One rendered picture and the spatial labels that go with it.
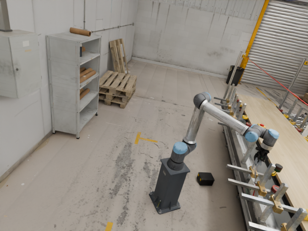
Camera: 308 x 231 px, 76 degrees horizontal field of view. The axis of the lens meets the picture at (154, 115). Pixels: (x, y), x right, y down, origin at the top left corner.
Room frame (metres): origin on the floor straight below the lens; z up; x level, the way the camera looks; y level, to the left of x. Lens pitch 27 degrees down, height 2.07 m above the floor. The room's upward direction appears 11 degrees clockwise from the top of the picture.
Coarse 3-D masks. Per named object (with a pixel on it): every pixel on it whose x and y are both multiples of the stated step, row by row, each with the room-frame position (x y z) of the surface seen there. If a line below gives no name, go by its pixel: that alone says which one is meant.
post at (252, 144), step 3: (255, 141) 1.90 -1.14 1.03; (252, 144) 1.90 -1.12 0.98; (249, 147) 1.91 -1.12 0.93; (252, 147) 1.90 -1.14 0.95; (249, 150) 1.90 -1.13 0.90; (246, 153) 1.92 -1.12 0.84; (249, 153) 1.90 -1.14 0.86; (246, 156) 1.90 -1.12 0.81; (243, 159) 1.91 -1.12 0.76; (246, 159) 1.90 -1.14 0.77; (243, 162) 1.90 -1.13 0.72
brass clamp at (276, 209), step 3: (270, 195) 1.20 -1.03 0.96; (273, 195) 1.20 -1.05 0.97; (270, 198) 1.18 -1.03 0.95; (273, 198) 1.16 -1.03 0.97; (273, 201) 1.14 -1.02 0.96; (276, 201) 1.14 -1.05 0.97; (279, 201) 1.14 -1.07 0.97; (276, 204) 1.11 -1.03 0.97; (279, 204) 1.11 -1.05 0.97; (273, 207) 1.11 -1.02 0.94; (276, 207) 1.08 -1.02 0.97; (273, 210) 1.09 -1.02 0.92; (276, 210) 1.07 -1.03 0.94; (279, 210) 1.07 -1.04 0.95; (282, 210) 1.07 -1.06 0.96; (279, 213) 1.07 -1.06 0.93
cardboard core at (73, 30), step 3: (72, 27) 3.19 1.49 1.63; (72, 30) 3.16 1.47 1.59; (75, 30) 3.16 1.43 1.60; (78, 30) 3.17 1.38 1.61; (81, 30) 3.17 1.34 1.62; (84, 30) 3.18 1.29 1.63; (75, 33) 3.19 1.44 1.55; (78, 33) 3.17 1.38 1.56; (81, 33) 3.16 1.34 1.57; (84, 33) 3.16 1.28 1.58; (87, 33) 3.16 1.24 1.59; (90, 33) 3.23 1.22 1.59
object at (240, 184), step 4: (228, 180) 1.39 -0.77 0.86; (232, 180) 1.40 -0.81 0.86; (236, 184) 1.38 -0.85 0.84; (240, 184) 1.38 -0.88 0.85; (244, 184) 1.38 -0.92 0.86; (248, 184) 1.39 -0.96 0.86; (248, 188) 1.37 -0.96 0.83; (252, 188) 1.37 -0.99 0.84; (256, 188) 1.36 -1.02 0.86; (268, 192) 1.35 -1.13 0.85; (272, 192) 1.35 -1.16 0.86
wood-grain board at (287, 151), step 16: (240, 96) 3.82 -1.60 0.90; (256, 112) 3.12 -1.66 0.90; (272, 112) 3.27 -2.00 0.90; (272, 128) 2.61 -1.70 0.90; (288, 128) 2.72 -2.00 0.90; (288, 144) 2.22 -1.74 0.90; (304, 144) 2.31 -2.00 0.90; (272, 160) 1.79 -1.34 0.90; (288, 160) 1.85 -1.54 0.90; (304, 160) 1.92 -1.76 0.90; (288, 176) 1.57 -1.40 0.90; (304, 176) 1.62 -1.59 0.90; (288, 192) 1.34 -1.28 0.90; (304, 192) 1.38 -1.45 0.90; (304, 224) 1.04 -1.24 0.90
